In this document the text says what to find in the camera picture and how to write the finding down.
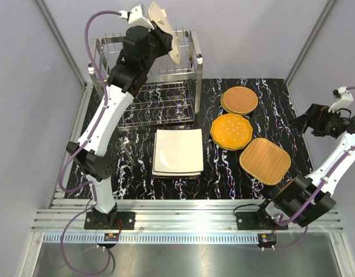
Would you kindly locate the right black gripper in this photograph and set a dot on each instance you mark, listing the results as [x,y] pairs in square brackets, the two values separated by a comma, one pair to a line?
[316,116]

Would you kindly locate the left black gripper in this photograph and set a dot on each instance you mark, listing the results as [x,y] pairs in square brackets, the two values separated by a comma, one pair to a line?
[163,38]

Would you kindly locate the woven orange rattan plate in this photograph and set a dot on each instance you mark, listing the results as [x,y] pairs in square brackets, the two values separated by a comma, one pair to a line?
[241,100]

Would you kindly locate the orange polka dot plate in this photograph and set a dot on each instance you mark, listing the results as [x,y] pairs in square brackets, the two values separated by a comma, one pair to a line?
[230,120]

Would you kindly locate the woven bamboo plate green rim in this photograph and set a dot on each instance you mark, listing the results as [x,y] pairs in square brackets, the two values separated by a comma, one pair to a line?
[225,107]

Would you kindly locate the cream square plate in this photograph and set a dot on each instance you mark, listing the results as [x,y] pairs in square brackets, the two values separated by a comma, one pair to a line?
[179,150]

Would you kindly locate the floral square plate dark rim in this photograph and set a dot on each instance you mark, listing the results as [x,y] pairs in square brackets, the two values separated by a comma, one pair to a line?
[176,176]

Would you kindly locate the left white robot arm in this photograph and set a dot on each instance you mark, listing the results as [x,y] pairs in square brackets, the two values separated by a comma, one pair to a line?
[141,47]

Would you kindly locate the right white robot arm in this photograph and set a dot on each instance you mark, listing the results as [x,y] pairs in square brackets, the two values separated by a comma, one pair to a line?
[306,198]

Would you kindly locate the steel two-tier dish rack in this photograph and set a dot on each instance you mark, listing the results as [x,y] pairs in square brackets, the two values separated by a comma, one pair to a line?
[172,93]

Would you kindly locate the black marble pattern mat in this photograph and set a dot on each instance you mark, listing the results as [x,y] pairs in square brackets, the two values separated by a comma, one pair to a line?
[222,177]

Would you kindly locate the right small control board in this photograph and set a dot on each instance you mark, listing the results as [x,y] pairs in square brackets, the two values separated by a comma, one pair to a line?
[267,240]

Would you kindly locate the small control board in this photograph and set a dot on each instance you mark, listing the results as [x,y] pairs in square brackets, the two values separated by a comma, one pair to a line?
[111,237]
[267,240]

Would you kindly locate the left small control board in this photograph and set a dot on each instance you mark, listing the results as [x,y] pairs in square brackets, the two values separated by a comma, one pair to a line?
[111,237]

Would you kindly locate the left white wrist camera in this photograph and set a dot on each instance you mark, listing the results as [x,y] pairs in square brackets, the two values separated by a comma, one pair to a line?
[136,16]

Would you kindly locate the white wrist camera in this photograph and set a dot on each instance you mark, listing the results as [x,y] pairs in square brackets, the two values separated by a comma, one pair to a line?
[343,99]
[136,16]

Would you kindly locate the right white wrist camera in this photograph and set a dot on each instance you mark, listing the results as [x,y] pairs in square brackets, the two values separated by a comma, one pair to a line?
[343,99]

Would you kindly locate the left aluminium frame post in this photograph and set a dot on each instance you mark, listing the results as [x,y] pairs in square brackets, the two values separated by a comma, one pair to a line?
[47,16]

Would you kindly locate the aluminium frame post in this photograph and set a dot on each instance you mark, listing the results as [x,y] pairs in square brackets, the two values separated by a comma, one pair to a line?
[47,16]
[315,31]

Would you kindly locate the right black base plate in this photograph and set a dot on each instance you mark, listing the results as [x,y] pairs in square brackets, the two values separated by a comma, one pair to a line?
[246,220]

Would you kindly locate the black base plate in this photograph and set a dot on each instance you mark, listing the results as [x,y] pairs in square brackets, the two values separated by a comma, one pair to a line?
[246,220]
[113,221]

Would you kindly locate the right aluminium frame post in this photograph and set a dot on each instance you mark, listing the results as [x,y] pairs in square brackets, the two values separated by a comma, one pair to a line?
[315,31]

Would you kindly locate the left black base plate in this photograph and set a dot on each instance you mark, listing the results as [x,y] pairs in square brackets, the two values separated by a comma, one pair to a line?
[113,221]

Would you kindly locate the aluminium mounting rail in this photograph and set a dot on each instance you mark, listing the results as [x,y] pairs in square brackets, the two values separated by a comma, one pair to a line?
[152,216]

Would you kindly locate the slotted cable duct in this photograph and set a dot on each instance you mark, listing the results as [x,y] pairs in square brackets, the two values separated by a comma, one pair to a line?
[155,238]

